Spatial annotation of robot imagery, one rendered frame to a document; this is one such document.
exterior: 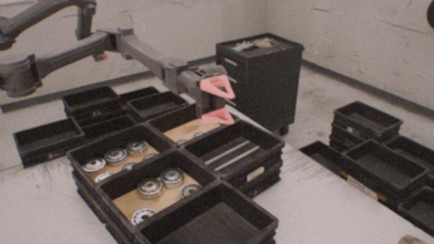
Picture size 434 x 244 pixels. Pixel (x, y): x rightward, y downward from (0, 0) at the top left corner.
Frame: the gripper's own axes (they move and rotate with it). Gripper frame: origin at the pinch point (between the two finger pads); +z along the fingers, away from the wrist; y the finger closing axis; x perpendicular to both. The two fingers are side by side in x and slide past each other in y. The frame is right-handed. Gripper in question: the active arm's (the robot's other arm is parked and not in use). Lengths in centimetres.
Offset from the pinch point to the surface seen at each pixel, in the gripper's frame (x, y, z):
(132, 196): 7, 62, -56
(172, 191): -8, 62, -50
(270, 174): -53, 67, -39
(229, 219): -18, 62, -23
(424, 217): -135, 106, 3
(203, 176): -20, 56, -44
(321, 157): -145, 117, -78
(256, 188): -44, 69, -37
